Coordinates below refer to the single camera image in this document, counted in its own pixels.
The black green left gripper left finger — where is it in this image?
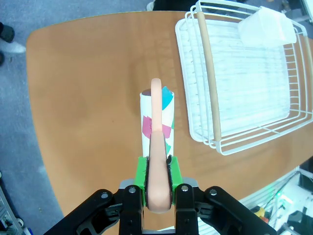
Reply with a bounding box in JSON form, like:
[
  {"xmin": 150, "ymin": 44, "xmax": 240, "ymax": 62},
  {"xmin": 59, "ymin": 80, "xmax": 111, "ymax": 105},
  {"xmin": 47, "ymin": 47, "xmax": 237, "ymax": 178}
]
[{"xmin": 43, "ymin": 156, "xmax": 148, "ymax": 235}]

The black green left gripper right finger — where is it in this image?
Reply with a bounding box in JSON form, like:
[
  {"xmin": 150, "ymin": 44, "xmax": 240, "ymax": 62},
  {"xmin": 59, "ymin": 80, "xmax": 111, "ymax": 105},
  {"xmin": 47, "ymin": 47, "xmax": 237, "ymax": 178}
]
[{"xmin": 170, "ymin": 156, "xmax": 277, "ymax": 235}]

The pink long-handled scoop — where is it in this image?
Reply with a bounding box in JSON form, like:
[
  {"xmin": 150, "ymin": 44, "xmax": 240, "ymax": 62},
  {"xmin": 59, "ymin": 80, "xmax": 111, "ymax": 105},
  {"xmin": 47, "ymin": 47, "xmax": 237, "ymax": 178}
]
[{"xmin": 139, "ymin": 78, "xmax": 176, "ymax": 214}]

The orange yellow small object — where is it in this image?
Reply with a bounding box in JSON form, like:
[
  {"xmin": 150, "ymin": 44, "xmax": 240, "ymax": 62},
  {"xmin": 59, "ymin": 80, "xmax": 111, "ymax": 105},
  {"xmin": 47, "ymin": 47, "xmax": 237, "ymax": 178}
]
[{"xmin": 253, "ymin": 206, "xmax": 267, "ymax": 218}]

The white plastic utensil cup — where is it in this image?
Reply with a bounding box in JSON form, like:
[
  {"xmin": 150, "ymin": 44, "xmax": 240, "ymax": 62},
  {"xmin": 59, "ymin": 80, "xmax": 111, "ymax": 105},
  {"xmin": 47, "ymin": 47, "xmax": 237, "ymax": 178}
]
[{"xmin": 237, "ymin": 6, "xmax": 298, "ymax": 47}]

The black shoe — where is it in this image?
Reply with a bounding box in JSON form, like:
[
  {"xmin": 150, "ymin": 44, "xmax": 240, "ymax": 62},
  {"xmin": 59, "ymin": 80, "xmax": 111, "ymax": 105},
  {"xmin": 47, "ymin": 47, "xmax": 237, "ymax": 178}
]
[{"xmin": 0, "ymin": 21, "xmax": 15, "ymax": 44}]

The wooden rack handle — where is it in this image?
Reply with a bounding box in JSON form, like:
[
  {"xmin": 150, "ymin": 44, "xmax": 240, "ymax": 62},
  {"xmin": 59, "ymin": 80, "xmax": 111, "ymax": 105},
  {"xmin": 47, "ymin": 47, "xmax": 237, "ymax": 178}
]
[{"xmin": 196, "ymin": 11, "xmax": 222, "ymax": 143}]

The white wire dish rack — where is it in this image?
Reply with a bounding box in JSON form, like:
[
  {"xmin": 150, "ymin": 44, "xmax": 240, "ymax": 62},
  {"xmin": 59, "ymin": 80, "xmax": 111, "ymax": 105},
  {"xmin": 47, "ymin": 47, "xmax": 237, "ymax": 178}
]
[{"xmin": 174, "ymin": 0, "xmax": 313, "ymax": 157}]

